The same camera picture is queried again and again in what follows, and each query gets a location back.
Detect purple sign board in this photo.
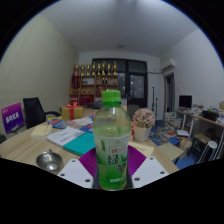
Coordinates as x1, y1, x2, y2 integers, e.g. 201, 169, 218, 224
0, 102, 25, 135

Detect thick cream book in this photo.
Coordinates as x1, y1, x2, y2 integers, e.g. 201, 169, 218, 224
30, 123, 53, 140

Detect white wall air conditioner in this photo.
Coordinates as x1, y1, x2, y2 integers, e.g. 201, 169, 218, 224
160, 58, 177, 73

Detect pile of books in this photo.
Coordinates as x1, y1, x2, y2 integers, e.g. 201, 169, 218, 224
163, 111, 183, 133

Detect pink flowers in white pot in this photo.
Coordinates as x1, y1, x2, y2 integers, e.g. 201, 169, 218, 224
132, 107, 157, 143

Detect white-legged wooden side desk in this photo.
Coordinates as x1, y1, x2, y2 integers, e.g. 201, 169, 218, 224
174, 108, 224, 161

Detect wooden shelf unit with trophies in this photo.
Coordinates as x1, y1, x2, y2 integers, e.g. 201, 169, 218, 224
69, 60, 120, 107

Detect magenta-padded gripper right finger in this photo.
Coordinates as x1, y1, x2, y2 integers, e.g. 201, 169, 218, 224
126, 144, 170, 189

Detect teal book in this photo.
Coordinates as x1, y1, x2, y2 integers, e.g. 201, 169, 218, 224
62, 131, 97, 157

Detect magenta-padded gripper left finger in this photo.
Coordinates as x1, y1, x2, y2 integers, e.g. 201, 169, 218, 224
57, 147, 100, 190

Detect yellow gift box red ribbon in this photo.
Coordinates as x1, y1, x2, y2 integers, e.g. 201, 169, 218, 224
61, 101, 85, 121

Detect black office chair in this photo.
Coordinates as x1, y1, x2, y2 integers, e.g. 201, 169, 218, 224
22, 96, 62, 130

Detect green tea drink bottle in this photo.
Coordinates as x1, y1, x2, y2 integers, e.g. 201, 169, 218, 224
92, 89, 133, 192

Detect white round stool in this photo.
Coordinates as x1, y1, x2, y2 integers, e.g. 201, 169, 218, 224
196, 140, 219, 164

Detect flat pale yellow book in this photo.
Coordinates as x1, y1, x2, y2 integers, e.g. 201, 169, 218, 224
128, 139, 155, 158

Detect brown wooden stool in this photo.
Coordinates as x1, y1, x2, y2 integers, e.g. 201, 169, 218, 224
192, 132, 212, 158

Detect black computer monitor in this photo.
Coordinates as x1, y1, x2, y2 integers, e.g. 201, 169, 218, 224
178, 94, 193, 110

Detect small steel cup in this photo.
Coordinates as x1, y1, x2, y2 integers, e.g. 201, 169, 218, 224
35, 148, 64, 173

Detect white printed booklet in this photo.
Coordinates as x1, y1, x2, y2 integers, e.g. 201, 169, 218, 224
46, 125, 85, 148

